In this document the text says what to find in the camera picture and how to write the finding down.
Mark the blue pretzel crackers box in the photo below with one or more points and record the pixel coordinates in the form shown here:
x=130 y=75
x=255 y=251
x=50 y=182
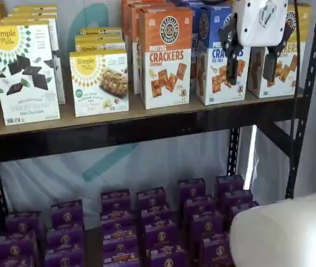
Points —
x=194 y=19
x=213 y=94

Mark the white backdrop sheet teal print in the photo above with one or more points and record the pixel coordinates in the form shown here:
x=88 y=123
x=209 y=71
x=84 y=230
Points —
x=49 y=178

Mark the orange pretzel crackers box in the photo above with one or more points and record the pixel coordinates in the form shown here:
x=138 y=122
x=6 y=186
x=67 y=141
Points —
x=135 y=41
x=166 y=55
x=126 y=27

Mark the Simple Mills Sweet Thins box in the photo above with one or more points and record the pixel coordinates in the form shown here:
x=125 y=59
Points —
x=32 y=14
x=59 y=78
x=21 y=83
x=35 y=7

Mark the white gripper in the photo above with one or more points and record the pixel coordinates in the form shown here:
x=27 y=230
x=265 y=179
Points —
x=261 y=30

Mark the black metal shelf rack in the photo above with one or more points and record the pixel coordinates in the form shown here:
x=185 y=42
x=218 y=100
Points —
x=119 y=139

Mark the yellow pretzel crackers box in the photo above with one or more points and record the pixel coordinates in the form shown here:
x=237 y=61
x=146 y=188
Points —
x=286 y=83

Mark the Simple Mills almond bar box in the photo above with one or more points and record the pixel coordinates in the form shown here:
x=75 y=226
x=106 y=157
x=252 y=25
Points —
x=99 y=43
x=99 y=83
x=101 y=31

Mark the wooden shelf board with purple boxes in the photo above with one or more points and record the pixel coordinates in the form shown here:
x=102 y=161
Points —
x=92 y=250

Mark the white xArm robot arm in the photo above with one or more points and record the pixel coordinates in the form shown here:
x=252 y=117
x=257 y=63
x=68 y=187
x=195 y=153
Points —
x=286 y=231

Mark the purple snack box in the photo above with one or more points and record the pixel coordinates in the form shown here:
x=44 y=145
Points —
x=64 y=260
x=166 y=257
x=160 y=236
x=23 y=222
x=16 y=246
x=115 y=201
x=116 y=221
x=229 y=185
x=199 y=207
x=192 y=189
x=120 y=239
x=206 y=225
x=216 y=253
x=155 y=217
x=237 y=198
x=65 y=239
x=122 y=258
x=240 y=212
x=13 y=262
x=66 y=214
x=151 y=198

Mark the wooden shelf board with crackers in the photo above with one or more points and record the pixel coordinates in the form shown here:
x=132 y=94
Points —
x=105 y=122

